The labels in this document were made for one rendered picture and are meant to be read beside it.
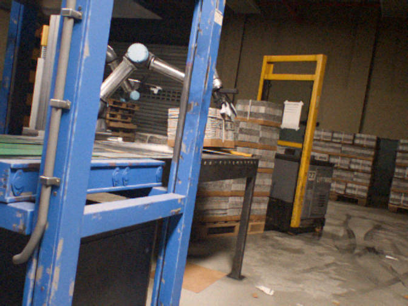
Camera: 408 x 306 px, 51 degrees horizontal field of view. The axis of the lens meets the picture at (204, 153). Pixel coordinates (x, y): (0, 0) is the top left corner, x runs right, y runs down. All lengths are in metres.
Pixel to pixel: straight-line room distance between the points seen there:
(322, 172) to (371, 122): 5.25
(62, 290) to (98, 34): 0.57
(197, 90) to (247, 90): 9.15
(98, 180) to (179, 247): 0.39
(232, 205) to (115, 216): 2.90
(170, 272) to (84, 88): 0.81
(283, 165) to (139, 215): 3.64
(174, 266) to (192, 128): 0.48
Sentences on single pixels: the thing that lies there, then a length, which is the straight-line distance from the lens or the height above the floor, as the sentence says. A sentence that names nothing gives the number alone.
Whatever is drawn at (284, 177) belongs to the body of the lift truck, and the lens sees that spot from 4.78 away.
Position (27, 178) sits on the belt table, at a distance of 1.11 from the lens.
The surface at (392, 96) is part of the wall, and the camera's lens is 10.03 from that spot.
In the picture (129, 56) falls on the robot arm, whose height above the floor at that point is 1.30.
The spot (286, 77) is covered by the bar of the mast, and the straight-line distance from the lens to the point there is 4.75.
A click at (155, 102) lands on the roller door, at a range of 11.59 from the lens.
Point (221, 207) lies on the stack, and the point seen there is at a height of 0.27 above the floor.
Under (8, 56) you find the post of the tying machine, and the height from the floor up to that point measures 1.12.
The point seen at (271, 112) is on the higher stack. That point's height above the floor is 1.20.
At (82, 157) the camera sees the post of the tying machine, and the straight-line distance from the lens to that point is 0.99.
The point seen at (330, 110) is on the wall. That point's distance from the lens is 10.10.
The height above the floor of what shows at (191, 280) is 0.00.
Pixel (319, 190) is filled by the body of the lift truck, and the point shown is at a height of 0.47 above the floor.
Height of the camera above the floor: 0.93
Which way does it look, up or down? 3 degrees down
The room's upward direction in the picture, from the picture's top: 9 degrees clockwise
